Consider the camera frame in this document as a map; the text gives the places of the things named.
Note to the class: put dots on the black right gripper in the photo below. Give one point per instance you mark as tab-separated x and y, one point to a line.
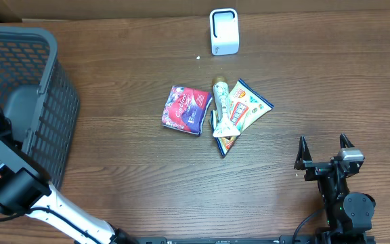
315	169

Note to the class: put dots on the yellow blue snack bag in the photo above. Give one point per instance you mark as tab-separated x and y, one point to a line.
247	106

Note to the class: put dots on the pink purple sanitary pad pack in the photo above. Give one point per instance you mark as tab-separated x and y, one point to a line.
185	109

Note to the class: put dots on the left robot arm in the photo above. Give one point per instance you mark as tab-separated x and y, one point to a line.
26	190

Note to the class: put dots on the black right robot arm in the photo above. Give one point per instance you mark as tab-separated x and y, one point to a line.
348	214

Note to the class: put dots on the white barcode scanner stand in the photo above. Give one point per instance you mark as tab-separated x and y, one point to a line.
224	29

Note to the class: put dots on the grey plastic mesh basket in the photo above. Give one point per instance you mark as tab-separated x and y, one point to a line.
37	97

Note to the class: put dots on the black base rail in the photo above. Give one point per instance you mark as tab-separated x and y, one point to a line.
283	239

